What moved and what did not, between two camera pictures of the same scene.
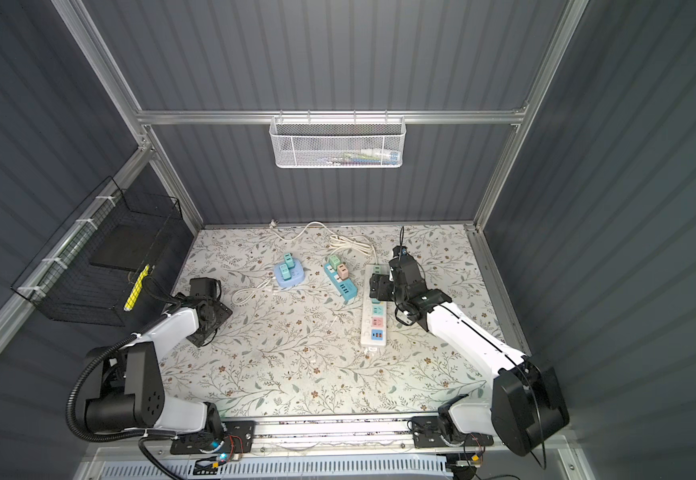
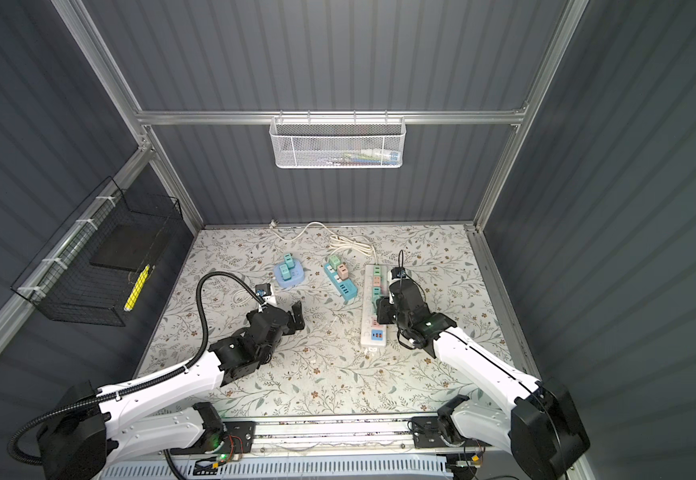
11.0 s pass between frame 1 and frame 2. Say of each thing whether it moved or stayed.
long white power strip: stayed
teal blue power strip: stayed
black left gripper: moved
